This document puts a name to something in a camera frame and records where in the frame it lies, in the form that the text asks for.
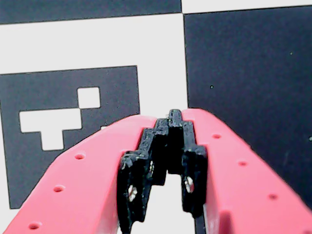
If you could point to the red gripper finger with black pad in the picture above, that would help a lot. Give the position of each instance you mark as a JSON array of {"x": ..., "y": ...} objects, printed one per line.
[
  {"x": 73, "y": 182},
  {"x": 243, "y": 195}
]

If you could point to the black white marker checkerboard mat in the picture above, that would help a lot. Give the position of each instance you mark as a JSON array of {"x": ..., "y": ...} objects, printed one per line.
[{"x": 243, "y": 61}]

